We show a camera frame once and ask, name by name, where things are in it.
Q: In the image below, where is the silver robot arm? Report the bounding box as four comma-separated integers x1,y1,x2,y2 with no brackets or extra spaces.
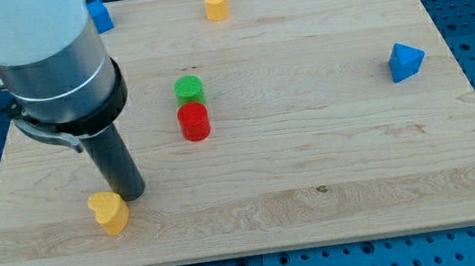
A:
0,0,127,151

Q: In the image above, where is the blue cube block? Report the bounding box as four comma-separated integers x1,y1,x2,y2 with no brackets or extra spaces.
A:
87,0,114,35

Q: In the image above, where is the yellow pentagon block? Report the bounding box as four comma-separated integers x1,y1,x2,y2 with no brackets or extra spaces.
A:
203,0,230,22

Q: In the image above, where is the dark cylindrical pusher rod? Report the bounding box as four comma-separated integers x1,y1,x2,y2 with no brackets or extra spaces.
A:
80,124,146,201

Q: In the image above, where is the red cylinder block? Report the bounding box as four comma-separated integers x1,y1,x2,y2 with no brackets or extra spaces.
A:
177,101,212,141

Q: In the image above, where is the wooden board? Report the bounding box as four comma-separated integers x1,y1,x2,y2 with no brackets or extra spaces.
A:
0,0,475,266

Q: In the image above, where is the yellow heart block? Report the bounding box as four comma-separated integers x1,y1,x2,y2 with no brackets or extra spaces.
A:
87,191,130,236

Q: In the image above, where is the blue triangle block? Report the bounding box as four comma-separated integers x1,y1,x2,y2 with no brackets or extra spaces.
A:
388,43,425,83

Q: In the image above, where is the green cylinder block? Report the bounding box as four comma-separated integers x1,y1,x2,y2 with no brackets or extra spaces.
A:
173,75,206,107

